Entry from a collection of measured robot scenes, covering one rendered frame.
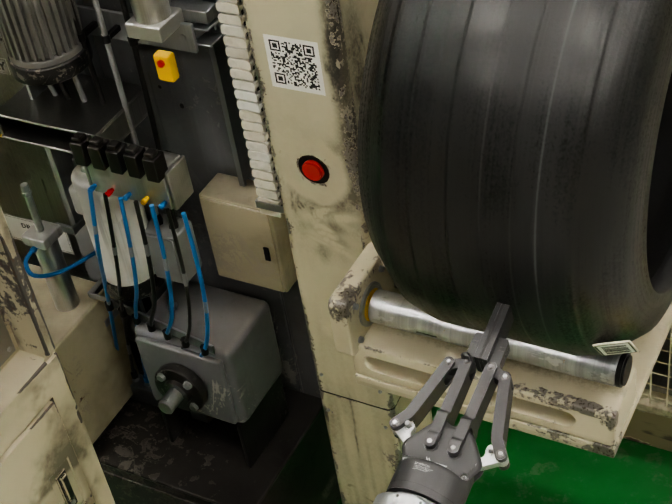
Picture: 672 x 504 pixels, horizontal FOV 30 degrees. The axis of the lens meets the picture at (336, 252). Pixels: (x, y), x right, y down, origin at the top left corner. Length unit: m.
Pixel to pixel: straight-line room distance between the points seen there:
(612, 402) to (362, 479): 0.62
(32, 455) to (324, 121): 0.59
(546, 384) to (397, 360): 0.20
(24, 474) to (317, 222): 0.51
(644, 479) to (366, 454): 0.77
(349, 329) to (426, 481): 0.43
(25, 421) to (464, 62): 0.79
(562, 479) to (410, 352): 1.01
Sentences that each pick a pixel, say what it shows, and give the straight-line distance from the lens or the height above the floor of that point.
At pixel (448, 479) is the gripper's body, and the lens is 1.22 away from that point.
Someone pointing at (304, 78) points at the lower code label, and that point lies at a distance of 1.53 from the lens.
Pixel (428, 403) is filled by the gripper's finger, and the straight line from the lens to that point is 1.30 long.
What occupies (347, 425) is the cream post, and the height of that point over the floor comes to 0.56.
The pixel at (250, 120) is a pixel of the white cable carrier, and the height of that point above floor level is 1.11.
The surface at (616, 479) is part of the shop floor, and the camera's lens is 2.59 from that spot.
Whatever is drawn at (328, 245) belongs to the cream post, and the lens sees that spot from 1.70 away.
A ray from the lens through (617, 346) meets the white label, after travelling 1.39.
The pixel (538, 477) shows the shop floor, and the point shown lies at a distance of 2.59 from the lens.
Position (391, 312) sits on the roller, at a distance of 1.61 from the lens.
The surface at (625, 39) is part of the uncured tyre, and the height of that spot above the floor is 1.38.
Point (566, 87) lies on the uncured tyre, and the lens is 1.19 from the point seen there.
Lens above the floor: 2.02
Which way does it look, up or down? 40 degrees down
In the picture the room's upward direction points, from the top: 10 degrees counter-clockwise
